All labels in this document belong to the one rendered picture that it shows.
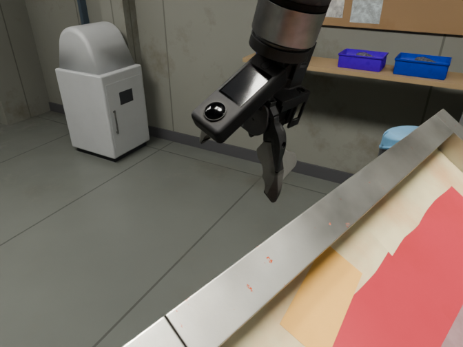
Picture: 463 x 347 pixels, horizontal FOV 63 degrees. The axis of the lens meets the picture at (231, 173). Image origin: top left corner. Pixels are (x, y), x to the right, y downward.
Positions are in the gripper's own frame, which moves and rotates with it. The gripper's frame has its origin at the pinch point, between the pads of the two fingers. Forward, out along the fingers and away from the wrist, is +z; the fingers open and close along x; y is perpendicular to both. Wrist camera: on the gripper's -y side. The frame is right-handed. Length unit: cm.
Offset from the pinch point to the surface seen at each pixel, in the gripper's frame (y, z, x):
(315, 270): -9.8, -7.2, -19.0
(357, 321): -9.9, -5.7, -24.5
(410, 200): 10.2, -6.8, -20.7
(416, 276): 0.8, -5.3, -26.3
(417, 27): 254, 31, 57
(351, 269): -6.1, -6.7, -21.2
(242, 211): 154, 181, 84
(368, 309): -7.8, -5.7, -24.7
